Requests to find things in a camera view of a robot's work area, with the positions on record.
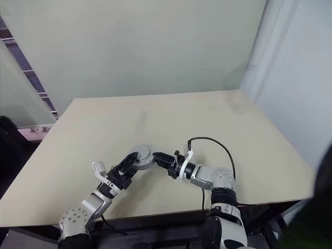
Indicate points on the round grey housing lid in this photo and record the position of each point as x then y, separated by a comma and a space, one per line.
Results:
142, 151

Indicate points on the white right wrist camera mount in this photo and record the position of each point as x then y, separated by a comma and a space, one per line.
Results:
183, 166

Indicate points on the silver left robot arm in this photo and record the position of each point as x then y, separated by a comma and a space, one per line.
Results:
90, 205

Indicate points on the small metal bracket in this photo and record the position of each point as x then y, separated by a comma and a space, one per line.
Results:
33, 129
45, 128

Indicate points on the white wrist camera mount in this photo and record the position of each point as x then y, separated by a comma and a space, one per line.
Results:
183, 166
99, 173

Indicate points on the dark blurry rounded shape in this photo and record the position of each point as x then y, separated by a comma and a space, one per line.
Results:
319, 202

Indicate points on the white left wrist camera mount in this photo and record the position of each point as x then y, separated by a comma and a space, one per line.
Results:
99, 173

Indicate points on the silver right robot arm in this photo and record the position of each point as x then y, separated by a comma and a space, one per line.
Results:
223, 181

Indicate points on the dark slatted window frame strip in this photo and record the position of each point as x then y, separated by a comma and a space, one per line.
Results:
28, 67

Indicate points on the pink shelf board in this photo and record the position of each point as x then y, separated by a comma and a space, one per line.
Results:
28, 133

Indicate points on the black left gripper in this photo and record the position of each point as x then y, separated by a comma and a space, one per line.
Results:
120, 177

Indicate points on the black table frame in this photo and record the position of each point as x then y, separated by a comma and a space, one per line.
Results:
155, 228

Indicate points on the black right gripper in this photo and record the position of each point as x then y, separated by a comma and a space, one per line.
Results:
175, 167

